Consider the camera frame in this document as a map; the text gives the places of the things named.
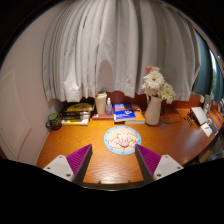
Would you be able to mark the yellow-covered book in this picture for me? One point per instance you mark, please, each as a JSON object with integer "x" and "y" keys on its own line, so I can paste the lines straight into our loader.
{"x": 80, "y": 107}

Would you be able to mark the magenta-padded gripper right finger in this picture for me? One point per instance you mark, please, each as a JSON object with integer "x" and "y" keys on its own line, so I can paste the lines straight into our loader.
{"x": 165, "y": 165}

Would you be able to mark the white pleated curtain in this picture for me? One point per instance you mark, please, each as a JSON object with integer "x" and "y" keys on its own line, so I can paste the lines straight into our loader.
{"x": 116, "y": 50}

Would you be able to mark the round cartoon-print mouse pad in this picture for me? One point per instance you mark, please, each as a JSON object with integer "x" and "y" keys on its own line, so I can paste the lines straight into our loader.
{"x": 111, "y": 133}

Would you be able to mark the white flower bouquet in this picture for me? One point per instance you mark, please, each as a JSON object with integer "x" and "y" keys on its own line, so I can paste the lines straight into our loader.
{"x": 155, "y": 81}

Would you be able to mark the cream ceramic vase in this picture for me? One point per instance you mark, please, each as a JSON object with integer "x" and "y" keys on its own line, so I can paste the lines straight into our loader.
{"x": 153, "y": 111}

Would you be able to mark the red-brown book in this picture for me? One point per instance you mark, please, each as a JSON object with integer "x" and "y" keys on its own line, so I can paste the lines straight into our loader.
{"x": 100, "y": 116}

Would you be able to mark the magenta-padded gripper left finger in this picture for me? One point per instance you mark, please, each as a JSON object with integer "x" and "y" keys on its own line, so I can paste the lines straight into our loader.
{"x": 60, "y": 166}

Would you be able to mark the blue-covered book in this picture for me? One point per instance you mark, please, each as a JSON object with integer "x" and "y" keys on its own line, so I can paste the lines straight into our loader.
{"x": 123, "y": 111}

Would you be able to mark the pink computer mouse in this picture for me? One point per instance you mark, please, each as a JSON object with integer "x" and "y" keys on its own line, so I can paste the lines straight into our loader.
{"x": 120, "y": 141}

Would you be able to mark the black-covered book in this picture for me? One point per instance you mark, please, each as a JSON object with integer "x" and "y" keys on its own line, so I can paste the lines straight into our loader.
{"x": 75, "y": 113}
{"x": 75, "y": 117}

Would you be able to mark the white flat device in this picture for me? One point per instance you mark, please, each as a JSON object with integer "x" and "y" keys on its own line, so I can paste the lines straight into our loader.
{"x": 199, "y": 115}

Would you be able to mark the cream tumbler with lid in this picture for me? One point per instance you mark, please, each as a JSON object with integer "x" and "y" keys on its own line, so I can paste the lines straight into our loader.
{"x": 101, "y": 104}

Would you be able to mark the dark glass window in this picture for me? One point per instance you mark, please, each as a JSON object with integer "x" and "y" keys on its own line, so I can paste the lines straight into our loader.
{"x": 203, "y": 73}

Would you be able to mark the clear spray bottle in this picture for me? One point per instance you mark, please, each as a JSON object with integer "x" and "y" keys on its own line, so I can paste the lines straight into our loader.
{"x": 109, "y": 108}

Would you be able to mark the dark mug with green rim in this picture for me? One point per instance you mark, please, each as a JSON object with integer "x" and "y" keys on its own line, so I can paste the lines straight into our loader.
{"x": 54, "y": 121}

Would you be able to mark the orange-covered book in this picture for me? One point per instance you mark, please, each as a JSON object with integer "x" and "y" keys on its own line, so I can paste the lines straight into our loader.
{"x": 140, "y": 117}

